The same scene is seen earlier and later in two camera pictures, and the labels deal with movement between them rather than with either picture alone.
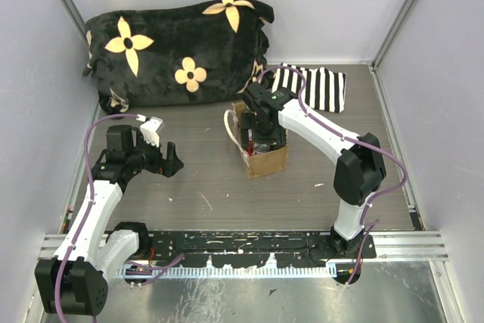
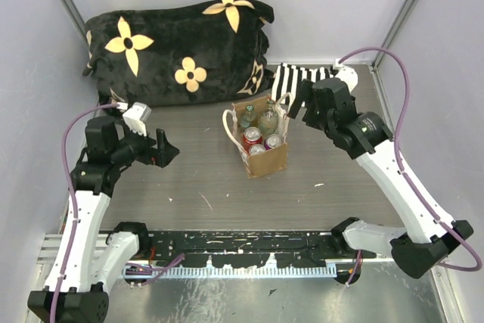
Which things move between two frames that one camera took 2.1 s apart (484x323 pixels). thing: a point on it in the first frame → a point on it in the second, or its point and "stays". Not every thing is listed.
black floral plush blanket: (210, 51) stays
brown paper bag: (259, 164) stays
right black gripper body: (262, 133) → (317, 119)
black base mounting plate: (231, 248) stays
